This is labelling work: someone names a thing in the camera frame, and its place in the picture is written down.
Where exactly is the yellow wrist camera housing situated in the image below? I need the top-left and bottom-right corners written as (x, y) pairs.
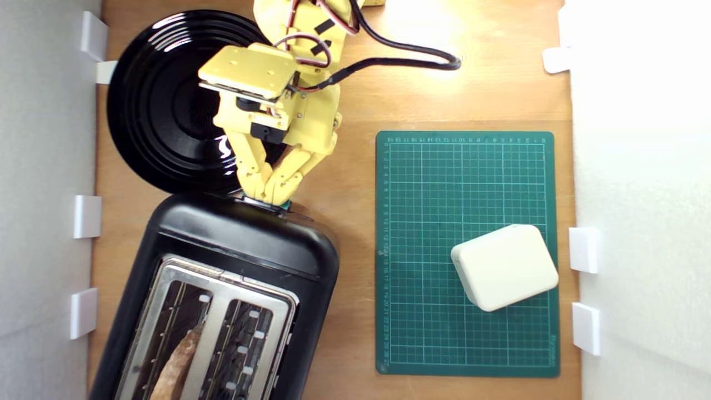
top-left (198, 43), bottom-right (301, 104)

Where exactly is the black round plate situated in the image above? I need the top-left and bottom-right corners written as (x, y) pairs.
top-left (106, 9), bottom-right (299, 196)

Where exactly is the green toaster lever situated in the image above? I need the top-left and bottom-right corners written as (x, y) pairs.
top-left (242, 194), bottom-right (292, 213)

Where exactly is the brown bread slice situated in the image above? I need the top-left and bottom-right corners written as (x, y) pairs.
top-left (148, 324), bottom-right (206, 400)

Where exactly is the black camera cable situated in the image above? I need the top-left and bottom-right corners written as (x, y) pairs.
top-left (289, 0), bottom-right (462, 94)

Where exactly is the green cutting mat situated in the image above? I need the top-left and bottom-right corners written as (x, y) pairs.
top-left (375, 131), bottom-right (561, 379)

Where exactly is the white rounded block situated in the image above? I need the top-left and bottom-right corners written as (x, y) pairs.
top-left (450, 224), bottom-right (560, 313)

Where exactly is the black two-slot toaster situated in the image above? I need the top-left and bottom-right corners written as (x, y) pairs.
top-left (89, 191), bottom-right (341, 400)

